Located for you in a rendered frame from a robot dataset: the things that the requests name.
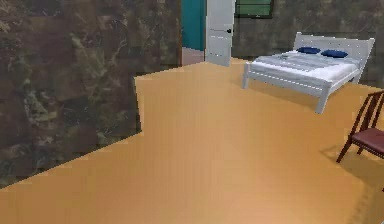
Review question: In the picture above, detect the white bed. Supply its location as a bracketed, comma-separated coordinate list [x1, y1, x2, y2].
[241, 31, 376, 115]

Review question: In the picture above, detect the green framed window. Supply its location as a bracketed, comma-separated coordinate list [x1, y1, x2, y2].
[234, 0, 275, 19]

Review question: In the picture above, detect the white room door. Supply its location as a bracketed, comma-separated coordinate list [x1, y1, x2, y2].
[204, 0, 237, 68]

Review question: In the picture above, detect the dark red wooden chair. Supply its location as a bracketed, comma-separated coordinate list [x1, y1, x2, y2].
[335, 89, 384, 193]

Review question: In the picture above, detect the blue pillow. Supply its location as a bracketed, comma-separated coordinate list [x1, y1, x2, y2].
[320, 49, 349, 59]
[296, 46, 322, 55]

